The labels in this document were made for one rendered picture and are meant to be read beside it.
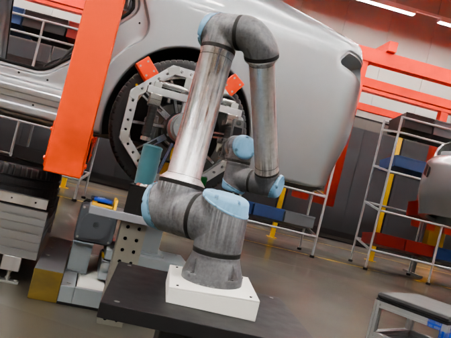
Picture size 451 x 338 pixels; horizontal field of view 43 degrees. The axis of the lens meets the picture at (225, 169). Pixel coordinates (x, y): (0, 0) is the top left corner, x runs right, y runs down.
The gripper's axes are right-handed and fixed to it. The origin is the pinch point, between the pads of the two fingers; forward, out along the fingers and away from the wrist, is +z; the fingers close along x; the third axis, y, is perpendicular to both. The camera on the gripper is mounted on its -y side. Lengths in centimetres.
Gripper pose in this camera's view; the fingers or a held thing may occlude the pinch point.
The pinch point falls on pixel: (225, 141)
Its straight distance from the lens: 250.2
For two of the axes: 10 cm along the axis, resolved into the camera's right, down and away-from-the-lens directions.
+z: -2.2, -0.4, 9.7
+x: 9.4, 2.4, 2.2
